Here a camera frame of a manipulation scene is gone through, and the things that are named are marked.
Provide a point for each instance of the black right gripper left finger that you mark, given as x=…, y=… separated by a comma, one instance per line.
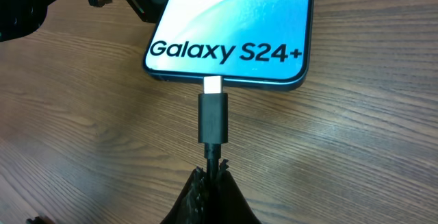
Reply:
x=190, y=206

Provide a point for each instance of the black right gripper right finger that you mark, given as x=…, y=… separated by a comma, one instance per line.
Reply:
x=232, y=205

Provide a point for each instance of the Galaxy S24+ smartphone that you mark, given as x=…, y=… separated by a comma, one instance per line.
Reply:
x=261, y=44

